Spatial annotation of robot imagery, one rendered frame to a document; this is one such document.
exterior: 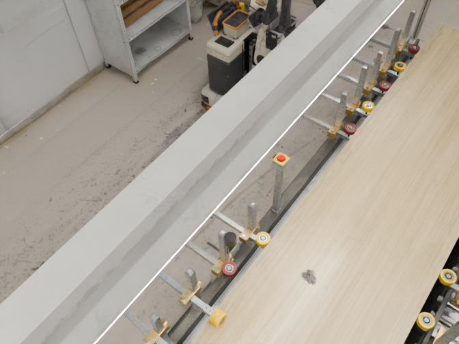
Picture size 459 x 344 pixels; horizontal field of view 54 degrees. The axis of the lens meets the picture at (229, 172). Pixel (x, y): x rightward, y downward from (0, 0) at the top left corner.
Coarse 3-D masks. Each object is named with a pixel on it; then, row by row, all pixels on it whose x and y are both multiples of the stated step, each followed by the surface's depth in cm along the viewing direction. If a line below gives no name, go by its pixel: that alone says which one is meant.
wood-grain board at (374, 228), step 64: (448, 64) 325; (384, 128) 290; (448, 128) 288; (320, 192) 261; (384, 192) 260; (448, 192) 259; (320, 256) 237; (384, 256) 236; (448, 256) 235; (256, 320) 218; (320, 320) 217; (384, 320) 216
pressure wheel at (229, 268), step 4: (224, 264) 235; (228, 264) 236; (232, 264) 235; (224, 268) 234; (228, 268) 234; (232, 268) 234; (236, 268) 234; (224, 272) 233; (228, 272) 233; (232, 272) 232; (228, 276) 233; (232, 276) 234
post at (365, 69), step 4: (364, 64) 288; (364, 68) 287; (368, 68) 289; (364, 72) 289; (360, 76) 293; (364, 76) 291; (360, 80) 295; (364, 80) 295; (360, 84) 297; (360, 88) 300; (356, 92) 304; (360, 92) 302; (356, 96) 307; (360, 96) 308; (356, 100) 309; (356, 104) 312; (352, 116) 321
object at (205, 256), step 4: (188, 240) 250; (184, 244) 250; (188, 244) 248; (192, 244) 248; (192, 248) 247; (196, 248) 246; (200, 248) 246; (196, 252) 246; (200, 252) 245; (204, 252) 245; (200, 256) 246; (204, 256) 244; (208, 256) 244; (208, 260) 242; (212, 260) 242; (216, 260) 242; (212, 264) 242
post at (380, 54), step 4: (380, 52) 302; (384, 52) 302; (380, 56) 303; (376, 60) 307; (380, 60) 305; (376, 64) 310; (380, 64) 311; (376, 68) 312; (372, 72) 316; (376, 72) 314; (372, 76) 319; (376, 76) 319; (372, 80) 321; (372, 84) 323
